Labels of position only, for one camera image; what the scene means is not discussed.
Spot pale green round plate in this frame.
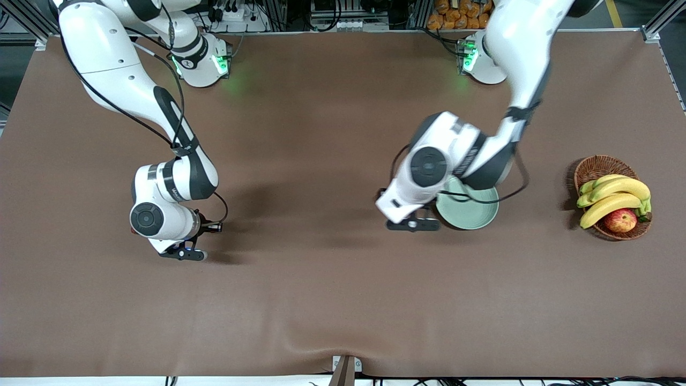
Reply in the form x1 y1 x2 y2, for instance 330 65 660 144
435 175 500 231

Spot brown table mat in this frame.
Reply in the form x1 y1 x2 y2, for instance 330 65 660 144
0 29 686 378

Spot bag of orange buns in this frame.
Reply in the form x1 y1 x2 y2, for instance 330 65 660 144
427 0 493 31

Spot white power strip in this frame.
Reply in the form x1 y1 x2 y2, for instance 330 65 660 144
206 0 269 33

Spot short yellow-green banana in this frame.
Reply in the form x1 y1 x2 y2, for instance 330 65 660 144
579 174 630 196

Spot brown wicker basket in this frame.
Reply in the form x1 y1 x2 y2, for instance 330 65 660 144
573 155 653 241

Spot plump yellow banana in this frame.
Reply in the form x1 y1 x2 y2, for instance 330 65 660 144
579 193 644 230

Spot red apple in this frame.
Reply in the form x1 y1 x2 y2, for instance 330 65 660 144
604 209 638 234

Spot yellow banana bunch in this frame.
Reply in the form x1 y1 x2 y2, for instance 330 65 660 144
577 177 651 210

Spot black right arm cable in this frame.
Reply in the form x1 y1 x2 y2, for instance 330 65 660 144
58 0 229 224

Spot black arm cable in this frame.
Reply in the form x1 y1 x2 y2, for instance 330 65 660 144
390 144 531 205
58 0 229 224

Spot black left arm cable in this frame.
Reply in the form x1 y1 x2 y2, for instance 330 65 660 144
390 144 531 205

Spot grey metal mount bracket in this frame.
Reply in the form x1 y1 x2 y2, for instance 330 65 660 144
331 355 363 386

